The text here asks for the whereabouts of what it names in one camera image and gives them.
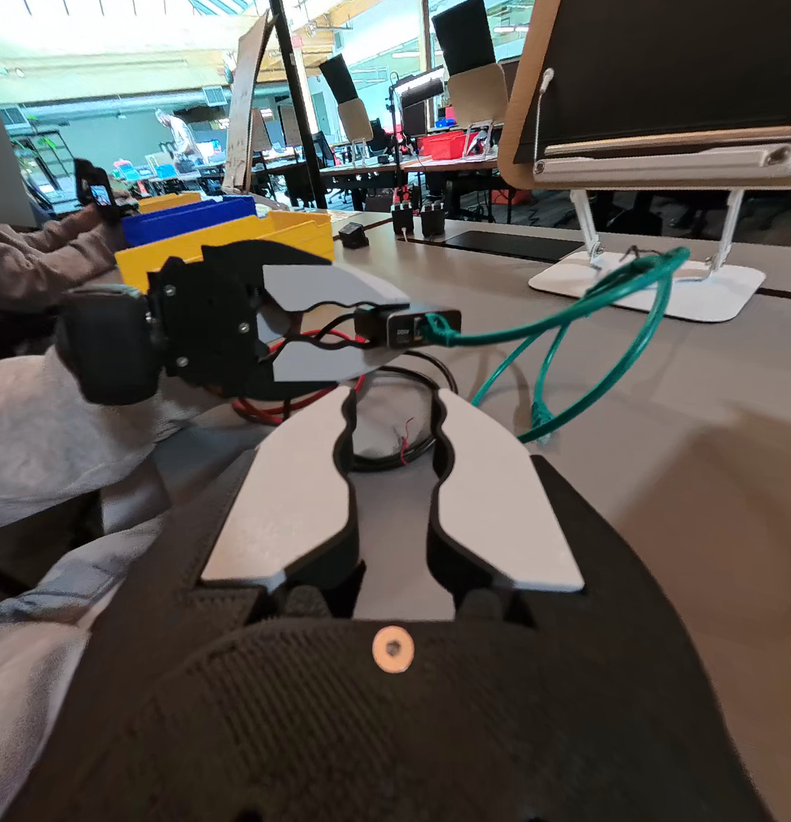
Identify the black tablet with wooden frame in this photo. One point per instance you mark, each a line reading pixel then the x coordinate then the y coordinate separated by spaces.
pixel 341 83
pixel 659 64
pixel 463 38

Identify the black charging block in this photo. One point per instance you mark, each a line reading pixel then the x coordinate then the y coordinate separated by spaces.
pixel 433 217
pixel 402 218

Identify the grey desk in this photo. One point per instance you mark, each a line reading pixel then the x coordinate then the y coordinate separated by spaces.
pixel 691 417

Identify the black metal post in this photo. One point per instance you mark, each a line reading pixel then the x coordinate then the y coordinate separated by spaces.
pixel 299 96

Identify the small black box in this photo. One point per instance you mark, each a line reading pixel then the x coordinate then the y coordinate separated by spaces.
pixel 354 236

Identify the red twist tie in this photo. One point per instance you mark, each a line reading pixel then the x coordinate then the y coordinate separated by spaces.
pixel 405 443

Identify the far wooden table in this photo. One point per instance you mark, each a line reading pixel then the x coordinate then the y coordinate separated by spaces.
pixel 434 164

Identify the black desk mat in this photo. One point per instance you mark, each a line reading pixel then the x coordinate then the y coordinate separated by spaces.
pixel 511 247

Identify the blue plastic bin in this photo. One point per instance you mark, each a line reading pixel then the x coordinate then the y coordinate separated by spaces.
pixel 190 218

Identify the white monitor stand base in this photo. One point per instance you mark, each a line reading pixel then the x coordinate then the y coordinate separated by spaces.
pixel 691 295

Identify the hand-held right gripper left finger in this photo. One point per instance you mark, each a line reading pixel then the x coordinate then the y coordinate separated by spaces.
pixel 286 507

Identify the person's left forearm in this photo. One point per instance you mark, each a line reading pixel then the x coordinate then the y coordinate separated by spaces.
pixel 49 436

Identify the black ethernet adapter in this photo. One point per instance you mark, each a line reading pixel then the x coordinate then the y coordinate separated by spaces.
pixel 376 324

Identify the yellow plastic bin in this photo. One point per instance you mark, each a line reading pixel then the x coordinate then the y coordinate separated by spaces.
pixel 171 202
pixel 293 231

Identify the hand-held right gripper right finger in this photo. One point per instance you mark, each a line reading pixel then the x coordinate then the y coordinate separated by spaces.
pixel 504 514

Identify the tall cardboard sheet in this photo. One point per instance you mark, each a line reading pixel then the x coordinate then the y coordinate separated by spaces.
pixel 248 109

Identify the red plastic bin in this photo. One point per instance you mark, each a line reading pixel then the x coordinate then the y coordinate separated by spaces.
pixel 443 146

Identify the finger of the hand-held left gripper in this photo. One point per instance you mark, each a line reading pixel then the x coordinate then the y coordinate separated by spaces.
pixel 325 363
pixel 331 286

